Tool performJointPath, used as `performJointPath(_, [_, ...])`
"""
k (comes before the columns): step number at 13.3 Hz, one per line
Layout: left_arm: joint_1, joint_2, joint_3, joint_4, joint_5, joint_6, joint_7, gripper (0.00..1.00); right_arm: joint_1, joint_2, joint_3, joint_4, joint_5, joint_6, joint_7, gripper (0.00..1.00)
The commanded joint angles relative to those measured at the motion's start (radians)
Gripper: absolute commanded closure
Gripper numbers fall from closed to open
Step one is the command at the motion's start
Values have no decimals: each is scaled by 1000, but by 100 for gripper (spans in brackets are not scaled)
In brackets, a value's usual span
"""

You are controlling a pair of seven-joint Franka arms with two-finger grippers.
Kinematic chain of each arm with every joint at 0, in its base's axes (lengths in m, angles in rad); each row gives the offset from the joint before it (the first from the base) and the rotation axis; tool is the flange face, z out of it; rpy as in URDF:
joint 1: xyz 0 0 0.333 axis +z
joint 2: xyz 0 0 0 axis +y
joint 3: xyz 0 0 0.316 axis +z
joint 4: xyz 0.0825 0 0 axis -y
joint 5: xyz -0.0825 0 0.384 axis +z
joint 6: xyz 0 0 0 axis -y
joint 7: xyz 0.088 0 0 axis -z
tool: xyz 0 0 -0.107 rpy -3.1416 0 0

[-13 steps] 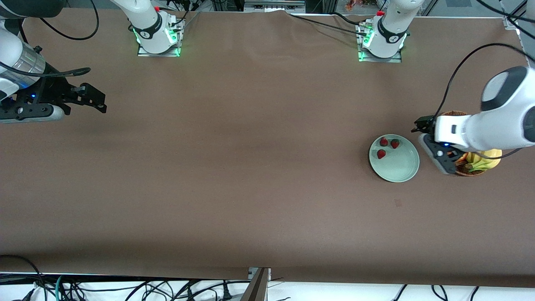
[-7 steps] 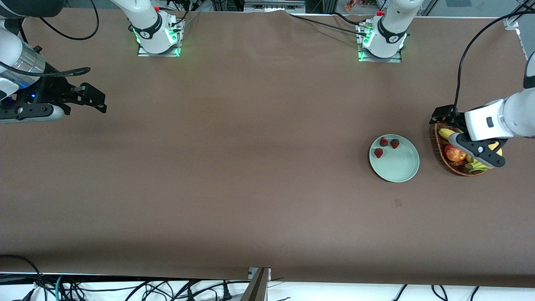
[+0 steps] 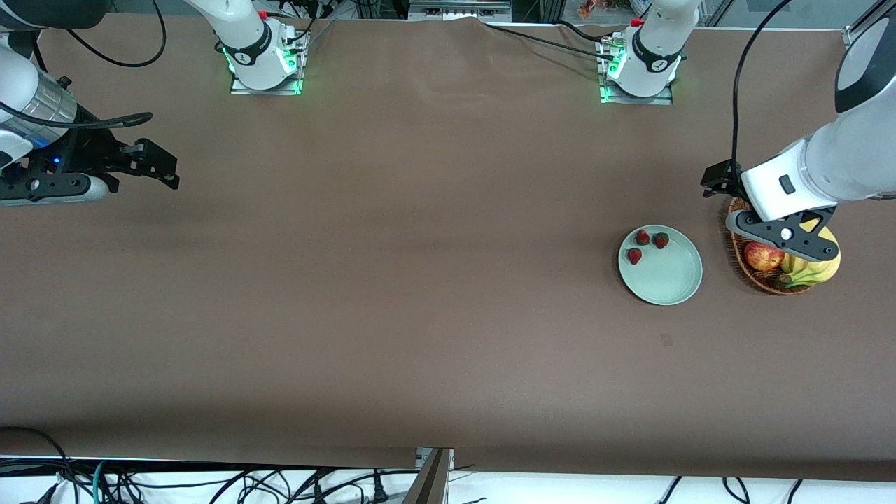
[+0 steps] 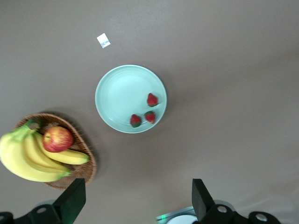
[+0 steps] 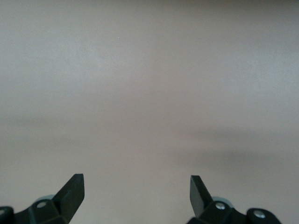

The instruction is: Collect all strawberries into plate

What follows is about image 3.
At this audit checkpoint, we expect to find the pale green round plate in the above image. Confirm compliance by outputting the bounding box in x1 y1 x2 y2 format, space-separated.
618 224 704 307

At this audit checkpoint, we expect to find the red apple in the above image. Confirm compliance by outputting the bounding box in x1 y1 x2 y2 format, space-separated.
743 241 786 272

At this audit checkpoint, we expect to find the brown wicker basket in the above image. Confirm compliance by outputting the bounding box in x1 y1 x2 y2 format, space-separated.
728 197 816 296

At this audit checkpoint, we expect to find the large yellow banana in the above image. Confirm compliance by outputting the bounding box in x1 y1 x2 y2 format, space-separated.
777 224 841 288

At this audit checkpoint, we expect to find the grey metal background box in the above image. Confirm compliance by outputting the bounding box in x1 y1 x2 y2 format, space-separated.
408 0 512 22

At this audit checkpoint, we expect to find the brown table cover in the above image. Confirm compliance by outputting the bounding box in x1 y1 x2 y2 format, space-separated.
0 13 896 484

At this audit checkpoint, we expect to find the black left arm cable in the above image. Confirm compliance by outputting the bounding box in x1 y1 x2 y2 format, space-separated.
731 0 799 169

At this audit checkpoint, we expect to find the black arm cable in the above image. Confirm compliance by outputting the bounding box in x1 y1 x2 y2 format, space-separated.
731 0 799 169
0 0 167 130

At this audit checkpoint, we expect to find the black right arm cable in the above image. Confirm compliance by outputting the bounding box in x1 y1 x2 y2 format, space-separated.
0 0 167 130

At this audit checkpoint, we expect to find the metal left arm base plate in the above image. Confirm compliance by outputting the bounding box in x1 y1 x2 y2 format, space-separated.
598 38 674 106

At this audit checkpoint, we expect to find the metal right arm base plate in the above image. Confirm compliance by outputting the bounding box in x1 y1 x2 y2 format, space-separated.
230 31 304 96

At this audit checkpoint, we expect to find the aluminium frame profile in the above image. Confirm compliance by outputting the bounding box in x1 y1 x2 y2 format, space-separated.
842 10 879 48

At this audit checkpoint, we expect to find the short black table cable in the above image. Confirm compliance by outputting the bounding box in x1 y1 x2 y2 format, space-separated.
556 20 611 41

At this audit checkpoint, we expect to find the long black table cable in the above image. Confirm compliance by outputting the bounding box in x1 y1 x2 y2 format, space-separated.
482 23 617 60

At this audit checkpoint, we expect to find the thick black floor cable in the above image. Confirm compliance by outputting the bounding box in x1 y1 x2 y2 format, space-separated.
0 426 79 504

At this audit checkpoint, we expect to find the aluminium post with bracket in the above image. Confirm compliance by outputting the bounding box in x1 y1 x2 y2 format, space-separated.
402 448 454 504

